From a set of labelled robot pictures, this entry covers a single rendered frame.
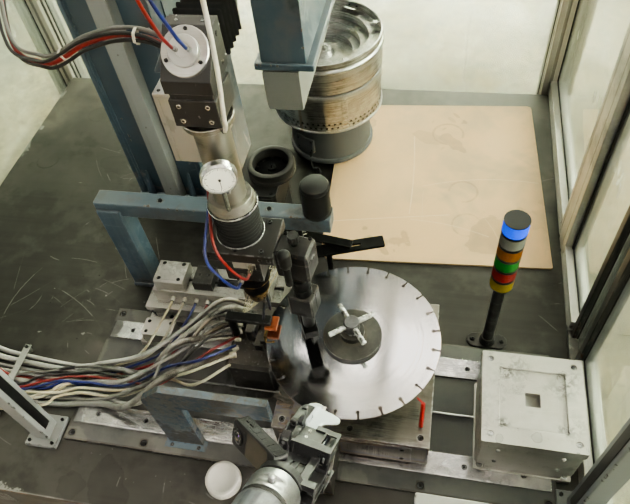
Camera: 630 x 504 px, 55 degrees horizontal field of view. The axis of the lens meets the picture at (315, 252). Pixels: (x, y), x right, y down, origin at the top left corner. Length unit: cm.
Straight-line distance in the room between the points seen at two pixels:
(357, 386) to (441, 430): 25
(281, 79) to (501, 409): 71
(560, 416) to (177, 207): 84
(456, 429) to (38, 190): 134
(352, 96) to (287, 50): 50
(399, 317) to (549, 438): 33
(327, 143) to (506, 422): 90
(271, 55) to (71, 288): 85
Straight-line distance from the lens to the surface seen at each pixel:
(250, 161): 149
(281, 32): 109
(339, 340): 116
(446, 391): 134
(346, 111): 159
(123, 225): 141
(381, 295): 122
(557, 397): 121
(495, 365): 122
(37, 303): 169
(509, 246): 111
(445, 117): 190
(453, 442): 130
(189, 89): 75
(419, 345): 116
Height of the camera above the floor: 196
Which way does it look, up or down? 51 degrees down
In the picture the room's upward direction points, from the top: 8 degrees counter-clockwise
